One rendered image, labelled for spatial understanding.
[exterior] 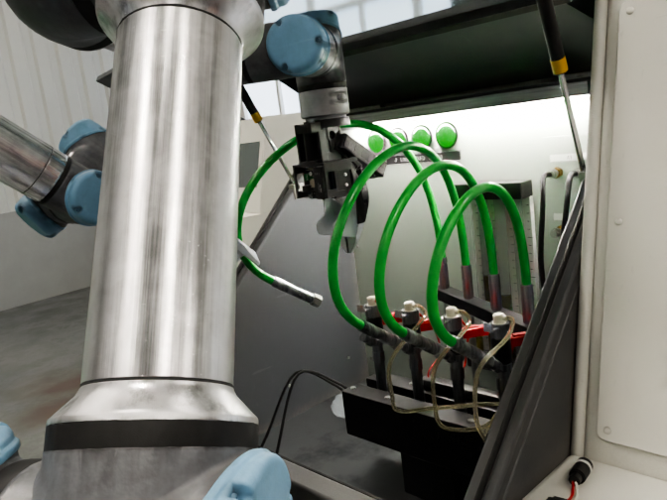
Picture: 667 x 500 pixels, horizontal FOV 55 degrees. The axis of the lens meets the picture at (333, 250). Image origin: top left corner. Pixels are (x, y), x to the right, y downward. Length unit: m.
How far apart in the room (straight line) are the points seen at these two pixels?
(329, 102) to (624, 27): 0.40
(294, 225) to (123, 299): 1.01
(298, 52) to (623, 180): 0.43
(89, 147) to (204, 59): 0.67
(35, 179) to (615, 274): 0.74
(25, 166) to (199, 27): 0.51
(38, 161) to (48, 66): 7.05
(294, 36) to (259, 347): 0.69
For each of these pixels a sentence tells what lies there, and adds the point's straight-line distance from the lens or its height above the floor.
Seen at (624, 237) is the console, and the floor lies 1.25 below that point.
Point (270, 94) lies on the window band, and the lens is 6.93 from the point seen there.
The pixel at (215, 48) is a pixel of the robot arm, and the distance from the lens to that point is 0.44.
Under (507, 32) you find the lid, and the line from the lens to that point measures 1.07.
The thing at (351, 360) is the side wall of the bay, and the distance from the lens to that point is 1.51.
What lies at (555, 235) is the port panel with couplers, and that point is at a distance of 1.14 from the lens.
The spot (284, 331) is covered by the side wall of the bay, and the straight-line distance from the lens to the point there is 1.36.
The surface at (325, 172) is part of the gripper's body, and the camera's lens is 0.94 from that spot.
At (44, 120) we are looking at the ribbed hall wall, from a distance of 7.87.
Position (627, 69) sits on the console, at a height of 1.44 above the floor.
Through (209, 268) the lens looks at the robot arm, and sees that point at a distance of 0.37.
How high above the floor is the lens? 1.42
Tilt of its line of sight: 11 degrees down
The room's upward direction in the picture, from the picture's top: 7 degrees counter-clockwise
